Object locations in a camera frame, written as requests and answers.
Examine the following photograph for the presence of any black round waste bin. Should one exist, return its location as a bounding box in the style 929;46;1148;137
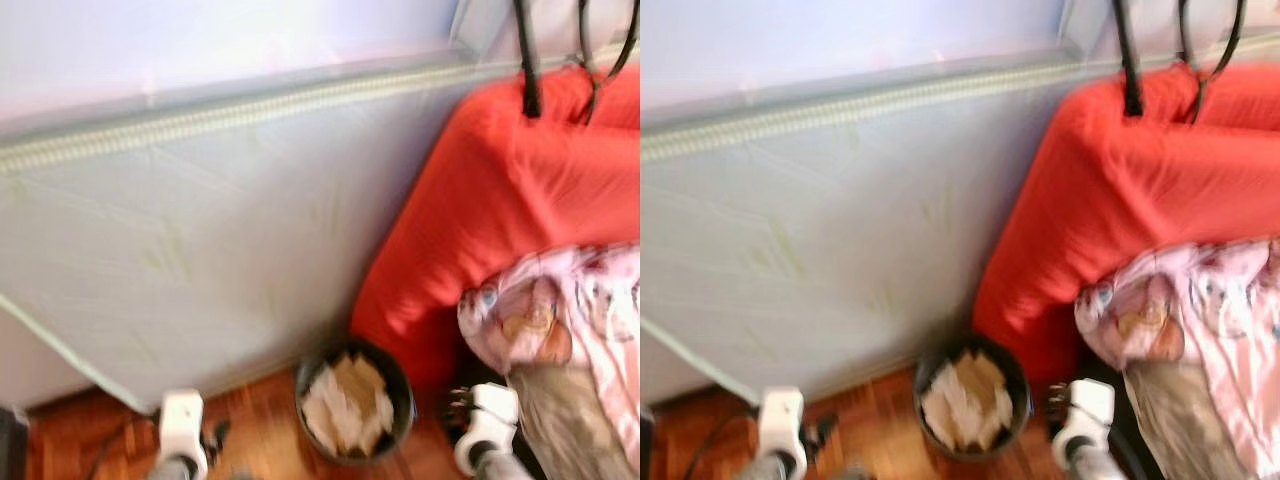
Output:
294;340;417;466
912;335;1033;463

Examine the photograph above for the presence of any flattened brown cardboard box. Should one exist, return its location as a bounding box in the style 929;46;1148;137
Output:
920;350;1014;453
302;353;396;458

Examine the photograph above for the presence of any pink cartoon print blanket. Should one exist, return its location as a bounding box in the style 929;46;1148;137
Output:
1075;238;1280;471
458;243;641;471

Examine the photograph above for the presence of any white quilted mattress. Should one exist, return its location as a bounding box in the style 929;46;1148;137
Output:
640;40;1141;406
0;45;521;416

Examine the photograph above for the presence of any pale grey board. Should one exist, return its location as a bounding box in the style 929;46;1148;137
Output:
1058;0;1116;51
455;0;521;56

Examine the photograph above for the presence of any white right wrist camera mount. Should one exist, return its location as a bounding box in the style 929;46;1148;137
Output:
455;383;521;476
1050;378;1116;471

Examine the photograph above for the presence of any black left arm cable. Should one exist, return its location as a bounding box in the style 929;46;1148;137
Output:
690;415;758;480
92;425;161;480

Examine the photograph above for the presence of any thick black strap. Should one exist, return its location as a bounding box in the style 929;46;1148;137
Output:
1112;0;1144;118
512;0;543;119

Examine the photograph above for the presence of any thin black cable loop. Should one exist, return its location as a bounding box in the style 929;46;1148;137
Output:
577;0;640;126
1178;0;1247;126

